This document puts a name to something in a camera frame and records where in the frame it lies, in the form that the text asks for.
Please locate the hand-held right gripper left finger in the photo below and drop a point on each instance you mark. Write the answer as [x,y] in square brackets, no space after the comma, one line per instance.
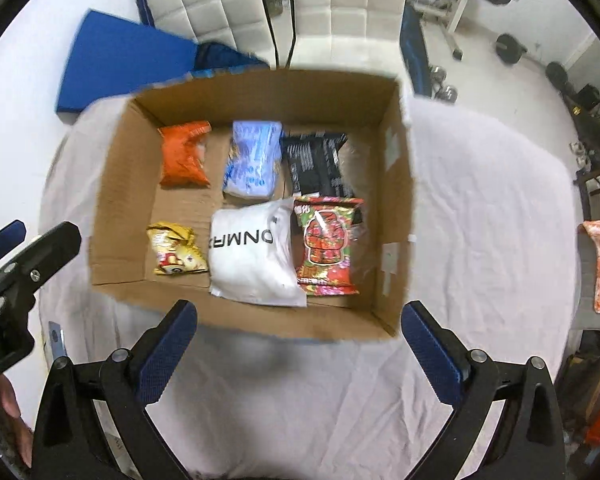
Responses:
[167,355]

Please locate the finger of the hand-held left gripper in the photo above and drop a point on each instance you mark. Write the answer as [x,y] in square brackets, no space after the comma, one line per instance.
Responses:
[50,250]
[5,242]

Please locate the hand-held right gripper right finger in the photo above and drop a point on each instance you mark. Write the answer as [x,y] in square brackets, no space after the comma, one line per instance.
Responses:
[430,355]

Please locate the yellow snack packet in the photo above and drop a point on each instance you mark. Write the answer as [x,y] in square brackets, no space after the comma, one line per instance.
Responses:
[175,250]

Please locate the white soft packet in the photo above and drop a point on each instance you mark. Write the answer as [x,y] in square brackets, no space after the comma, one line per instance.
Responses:
[250,265]

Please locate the red snack packet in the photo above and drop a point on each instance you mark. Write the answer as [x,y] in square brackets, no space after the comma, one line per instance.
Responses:
[325,245]

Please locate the orange snack packet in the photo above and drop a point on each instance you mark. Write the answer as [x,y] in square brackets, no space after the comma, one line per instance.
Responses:
[182,155]

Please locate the cardboard box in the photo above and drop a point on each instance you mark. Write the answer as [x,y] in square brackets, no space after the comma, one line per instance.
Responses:
[380,160]

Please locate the light blue soft packet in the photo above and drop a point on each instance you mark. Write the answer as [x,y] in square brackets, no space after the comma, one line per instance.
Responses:
[252,160]

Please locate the black snack packet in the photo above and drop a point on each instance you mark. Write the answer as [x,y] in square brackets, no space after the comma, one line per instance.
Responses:
[315,165]

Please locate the person's left hand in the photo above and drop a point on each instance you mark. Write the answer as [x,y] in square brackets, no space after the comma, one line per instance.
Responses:
[15,420]

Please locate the grey tablecloth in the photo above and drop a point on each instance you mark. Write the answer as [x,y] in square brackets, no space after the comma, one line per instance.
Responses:
[480,210]

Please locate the black exercise machine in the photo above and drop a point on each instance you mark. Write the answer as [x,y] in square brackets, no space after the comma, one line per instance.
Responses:
[585,365]

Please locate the grey padded chair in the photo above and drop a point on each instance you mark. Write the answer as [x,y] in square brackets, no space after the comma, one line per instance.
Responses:
[595,321]

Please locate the blue foam mat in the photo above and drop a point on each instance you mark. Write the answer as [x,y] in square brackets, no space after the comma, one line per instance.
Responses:
[120,55]

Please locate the dark wooden chair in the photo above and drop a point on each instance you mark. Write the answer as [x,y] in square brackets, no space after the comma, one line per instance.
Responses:
[592,180]

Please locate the white shoe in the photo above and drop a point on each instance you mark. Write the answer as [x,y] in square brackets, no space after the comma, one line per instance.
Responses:
[576,149]
[581,160]

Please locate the dark blue quilted cloth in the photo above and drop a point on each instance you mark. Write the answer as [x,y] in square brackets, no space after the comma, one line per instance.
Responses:
[225,57]

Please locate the white quilted chair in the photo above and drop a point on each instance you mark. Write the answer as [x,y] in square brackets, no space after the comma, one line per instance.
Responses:
[210,5]
[360,10]

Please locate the black square box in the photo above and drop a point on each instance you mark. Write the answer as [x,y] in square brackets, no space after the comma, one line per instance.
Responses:
[589,96]

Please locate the black and blue weight bench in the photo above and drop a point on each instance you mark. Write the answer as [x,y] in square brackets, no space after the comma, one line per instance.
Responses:
[412,45]

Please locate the short barbell with black plates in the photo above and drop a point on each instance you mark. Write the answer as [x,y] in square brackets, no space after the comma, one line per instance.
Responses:
[510,49]

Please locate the white barbell rack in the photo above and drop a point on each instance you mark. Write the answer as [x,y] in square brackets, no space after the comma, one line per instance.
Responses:
[455,10]

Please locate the white wall socket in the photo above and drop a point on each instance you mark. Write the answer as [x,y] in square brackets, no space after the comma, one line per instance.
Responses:
[55,338]

